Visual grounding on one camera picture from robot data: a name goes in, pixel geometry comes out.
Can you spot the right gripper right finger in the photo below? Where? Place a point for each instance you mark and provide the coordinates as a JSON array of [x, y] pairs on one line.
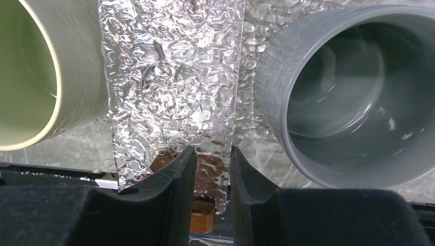
[[265, 214]]

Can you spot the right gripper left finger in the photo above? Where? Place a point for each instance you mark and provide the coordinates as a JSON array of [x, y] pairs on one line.
[[39, 207]]

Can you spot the clear toothbrush holder brown ends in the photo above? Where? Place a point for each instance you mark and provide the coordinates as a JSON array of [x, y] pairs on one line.
[[172, 71]]

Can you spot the grey ceramic mug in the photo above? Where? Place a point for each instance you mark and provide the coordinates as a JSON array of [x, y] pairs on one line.
[[349, 95]]

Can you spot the light green ceramic mug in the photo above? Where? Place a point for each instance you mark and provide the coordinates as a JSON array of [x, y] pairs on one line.
[[52, 76]]

